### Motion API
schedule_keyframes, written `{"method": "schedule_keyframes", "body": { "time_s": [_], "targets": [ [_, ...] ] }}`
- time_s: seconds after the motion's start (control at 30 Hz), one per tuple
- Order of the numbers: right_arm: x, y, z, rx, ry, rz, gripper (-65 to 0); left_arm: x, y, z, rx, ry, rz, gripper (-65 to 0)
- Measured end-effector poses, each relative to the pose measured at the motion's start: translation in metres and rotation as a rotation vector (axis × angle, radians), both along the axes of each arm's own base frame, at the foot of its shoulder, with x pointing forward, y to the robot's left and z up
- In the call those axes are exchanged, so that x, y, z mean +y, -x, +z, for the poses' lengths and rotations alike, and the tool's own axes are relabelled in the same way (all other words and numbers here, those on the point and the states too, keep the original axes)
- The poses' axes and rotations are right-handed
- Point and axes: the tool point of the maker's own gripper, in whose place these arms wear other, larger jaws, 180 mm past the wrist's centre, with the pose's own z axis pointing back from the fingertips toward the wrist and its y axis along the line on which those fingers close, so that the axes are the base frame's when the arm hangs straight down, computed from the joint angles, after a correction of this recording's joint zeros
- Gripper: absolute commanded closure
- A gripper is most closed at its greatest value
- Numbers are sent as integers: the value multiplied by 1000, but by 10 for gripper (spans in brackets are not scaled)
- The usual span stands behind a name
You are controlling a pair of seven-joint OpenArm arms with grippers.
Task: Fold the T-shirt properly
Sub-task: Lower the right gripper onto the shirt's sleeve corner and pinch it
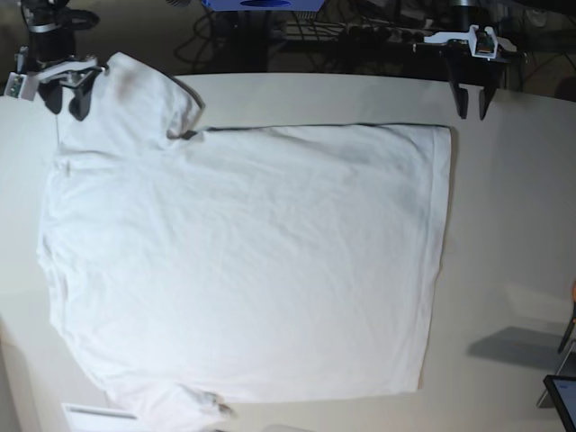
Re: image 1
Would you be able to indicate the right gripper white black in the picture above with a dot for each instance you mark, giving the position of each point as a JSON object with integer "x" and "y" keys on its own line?
{"x": 46, "y": 79}

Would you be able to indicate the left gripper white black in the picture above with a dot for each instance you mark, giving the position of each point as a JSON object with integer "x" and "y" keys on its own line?
{"x": 483, "y": 43}

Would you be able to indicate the white T-shirt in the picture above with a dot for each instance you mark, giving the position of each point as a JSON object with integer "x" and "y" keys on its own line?
{"x": 189, "y": 270}

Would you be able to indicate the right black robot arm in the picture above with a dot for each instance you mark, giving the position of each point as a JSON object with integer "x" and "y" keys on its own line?
{"x": 52, "y": 28}

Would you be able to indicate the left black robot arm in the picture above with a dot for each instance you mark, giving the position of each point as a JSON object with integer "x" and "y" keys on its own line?
{"x": 462, "y": 15}

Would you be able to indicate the black power strip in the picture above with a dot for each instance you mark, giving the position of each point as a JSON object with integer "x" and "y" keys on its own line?
{"x": 384, "y": 34}

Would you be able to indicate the blue box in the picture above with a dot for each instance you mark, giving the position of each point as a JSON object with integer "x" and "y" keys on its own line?
{"x": 264, "y": 5}

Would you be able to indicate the tablet on stand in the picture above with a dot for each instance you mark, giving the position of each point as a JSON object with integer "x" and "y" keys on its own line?
{"x": 559, "y": 389}

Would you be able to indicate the white paper sheet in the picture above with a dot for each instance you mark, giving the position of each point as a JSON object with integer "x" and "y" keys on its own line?
{"x": 86, "y": 418}

